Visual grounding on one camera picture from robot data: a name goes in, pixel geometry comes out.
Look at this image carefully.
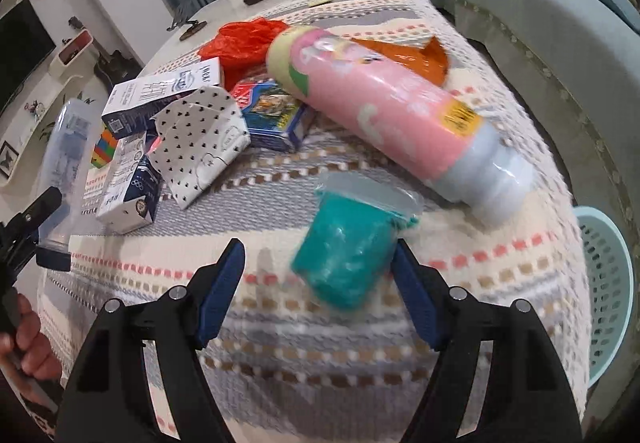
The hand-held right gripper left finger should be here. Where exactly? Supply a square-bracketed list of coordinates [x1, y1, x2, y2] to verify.
[54, 238, 247, 443]

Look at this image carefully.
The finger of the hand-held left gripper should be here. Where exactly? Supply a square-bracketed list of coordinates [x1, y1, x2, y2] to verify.
[0, 187, 63, 249]
[36, 246, 72, 272]

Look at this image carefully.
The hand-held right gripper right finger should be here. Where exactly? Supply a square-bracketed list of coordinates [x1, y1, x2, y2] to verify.
[391, 239, 583, 443]

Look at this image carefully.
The clear plastic bottle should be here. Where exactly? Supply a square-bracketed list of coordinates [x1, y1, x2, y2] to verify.
[37, 98, 103, 269]

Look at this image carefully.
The teal plastic cup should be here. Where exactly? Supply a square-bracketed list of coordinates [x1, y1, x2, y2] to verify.
[291, 173, 423, 310]

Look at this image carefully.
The dark blue milk carton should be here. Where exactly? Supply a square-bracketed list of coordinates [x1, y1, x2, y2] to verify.
[96, 133, 163, 235]
[101, 57, 223, 140]

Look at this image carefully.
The blue card box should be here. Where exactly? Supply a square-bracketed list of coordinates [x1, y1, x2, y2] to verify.
[231, 77, 316, 153]

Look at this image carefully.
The pink bottle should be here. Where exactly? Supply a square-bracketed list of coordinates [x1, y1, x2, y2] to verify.
[265, 24, 533, 228]

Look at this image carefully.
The light blue plastic basket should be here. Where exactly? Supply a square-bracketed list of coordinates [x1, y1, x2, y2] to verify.
[572, 206, 636, 389]

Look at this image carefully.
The orange plastic wrapper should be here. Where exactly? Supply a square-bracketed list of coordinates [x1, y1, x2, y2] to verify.
[350, 36, 448, 86]

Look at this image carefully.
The red plastic bag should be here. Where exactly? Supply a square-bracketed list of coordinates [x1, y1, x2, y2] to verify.
[198, 18, 291, 91]

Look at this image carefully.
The person's left hand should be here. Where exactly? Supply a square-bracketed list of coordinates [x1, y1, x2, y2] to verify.
[0, 297, 62, 380]

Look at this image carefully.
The white television cabinet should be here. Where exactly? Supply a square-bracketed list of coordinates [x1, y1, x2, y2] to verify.
[0, 68, 116, 194]

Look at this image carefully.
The colourful puzzle cube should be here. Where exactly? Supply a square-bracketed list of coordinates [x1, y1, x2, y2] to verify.
[90, 123, 123, 170]

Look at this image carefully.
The striped woven tablecloth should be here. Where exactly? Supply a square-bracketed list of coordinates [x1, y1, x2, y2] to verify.
[37, 0, 591, 443]

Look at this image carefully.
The television screen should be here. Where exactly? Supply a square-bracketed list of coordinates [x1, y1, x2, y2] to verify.
[0, 0, 57, 114]

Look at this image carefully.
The black guitar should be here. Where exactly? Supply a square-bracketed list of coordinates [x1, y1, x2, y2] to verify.
[94, 48, 141, 91]

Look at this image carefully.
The metal phone stand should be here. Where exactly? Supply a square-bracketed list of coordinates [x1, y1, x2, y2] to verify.
[167, 3, 207, 40]

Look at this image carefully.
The blue-green sofa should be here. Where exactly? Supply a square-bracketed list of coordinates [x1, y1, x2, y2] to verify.
[280, 0, 640, 284]

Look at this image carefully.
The butterfly picture frame small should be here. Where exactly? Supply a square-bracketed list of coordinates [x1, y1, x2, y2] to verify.
[0, 140, 20, 186]

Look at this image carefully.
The white wall shelf red inside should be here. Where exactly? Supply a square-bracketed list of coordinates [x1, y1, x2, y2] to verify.
[57, 30, 96, 66]

